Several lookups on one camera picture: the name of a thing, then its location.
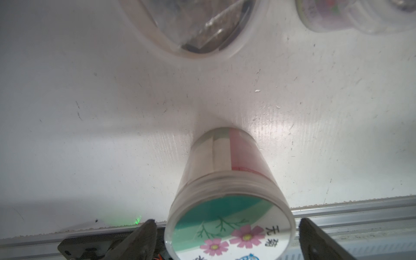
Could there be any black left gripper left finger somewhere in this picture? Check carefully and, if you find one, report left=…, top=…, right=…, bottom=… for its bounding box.
left=103, top=219, right=157, bottom=260

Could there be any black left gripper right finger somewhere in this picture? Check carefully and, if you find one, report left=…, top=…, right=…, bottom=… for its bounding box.
left=299, top=218, right=356, bottom=260

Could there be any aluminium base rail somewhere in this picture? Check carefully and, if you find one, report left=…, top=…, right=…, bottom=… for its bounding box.
left=1, top=196, right=416, bottom=260

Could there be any small foil-lid cup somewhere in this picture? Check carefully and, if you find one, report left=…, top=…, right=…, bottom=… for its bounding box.
left=295, top=0, right=416, bottom=35
left=116, top=1, right=269, bottom=66

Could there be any jar with pink flower lid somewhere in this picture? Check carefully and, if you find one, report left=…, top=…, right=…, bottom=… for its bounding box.
left=164, top=127, right=296, bottom=260

